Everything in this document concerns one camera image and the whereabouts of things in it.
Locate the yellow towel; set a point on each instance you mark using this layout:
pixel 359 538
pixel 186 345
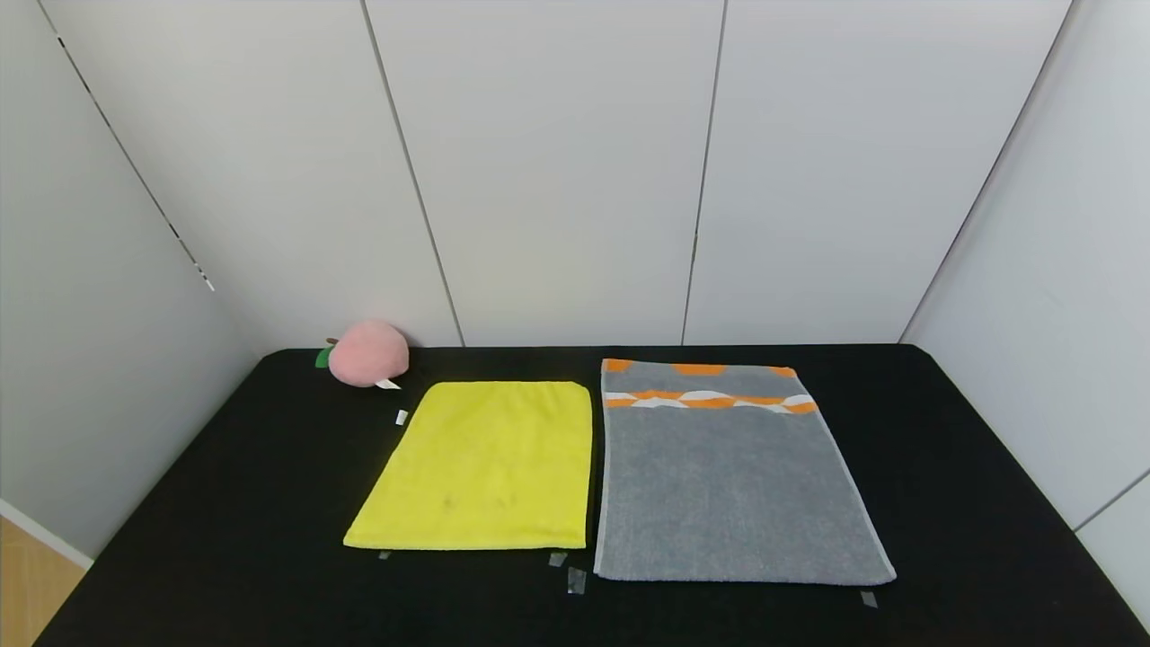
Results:
pixel 485 467

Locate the grey towel with orange pattern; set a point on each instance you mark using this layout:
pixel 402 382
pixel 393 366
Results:
pixel 728 485

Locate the pink plush peach toy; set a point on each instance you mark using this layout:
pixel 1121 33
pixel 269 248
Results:
pixel 368 353

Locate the black fabric table cover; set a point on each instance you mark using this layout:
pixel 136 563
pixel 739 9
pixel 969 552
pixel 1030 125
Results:
pixel 225 539

